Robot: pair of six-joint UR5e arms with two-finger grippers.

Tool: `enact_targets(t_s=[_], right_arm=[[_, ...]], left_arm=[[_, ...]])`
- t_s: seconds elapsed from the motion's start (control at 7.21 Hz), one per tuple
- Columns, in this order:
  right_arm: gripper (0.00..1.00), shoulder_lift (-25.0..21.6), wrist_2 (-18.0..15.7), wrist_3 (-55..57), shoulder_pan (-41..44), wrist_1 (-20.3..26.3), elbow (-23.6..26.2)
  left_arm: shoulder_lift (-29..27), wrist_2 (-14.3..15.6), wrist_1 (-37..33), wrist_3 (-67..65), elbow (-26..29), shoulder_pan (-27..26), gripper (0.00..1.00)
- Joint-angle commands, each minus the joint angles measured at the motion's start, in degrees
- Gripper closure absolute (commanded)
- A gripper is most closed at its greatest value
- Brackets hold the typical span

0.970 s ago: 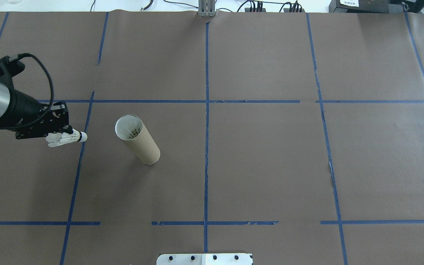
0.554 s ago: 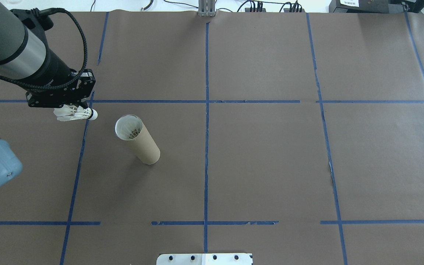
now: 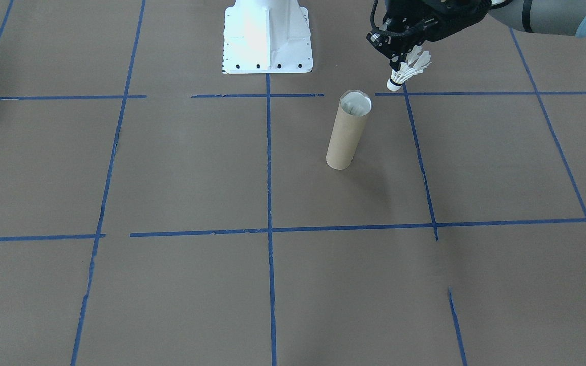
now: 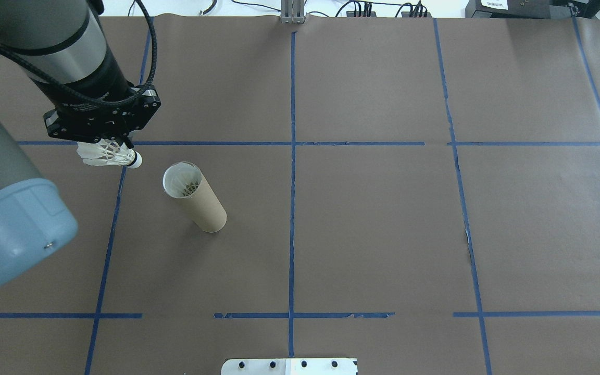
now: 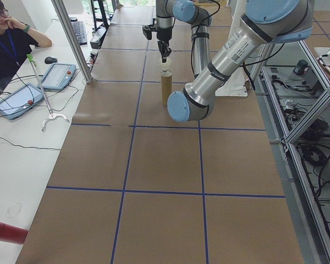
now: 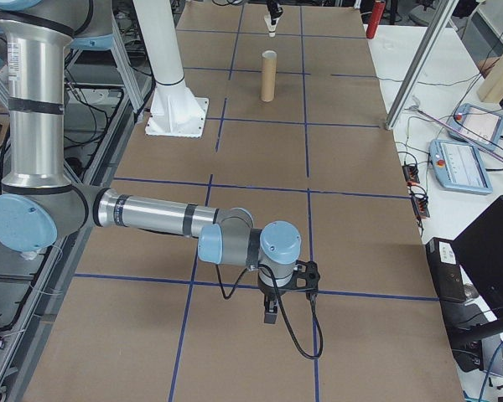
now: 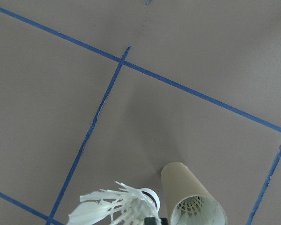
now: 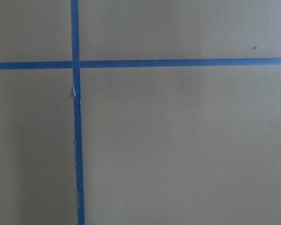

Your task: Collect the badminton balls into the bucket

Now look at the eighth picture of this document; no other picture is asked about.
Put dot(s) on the blue tape strip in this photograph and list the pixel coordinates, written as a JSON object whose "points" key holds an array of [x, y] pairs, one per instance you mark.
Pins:
{"points": [[178, 63], [75, 35]]}

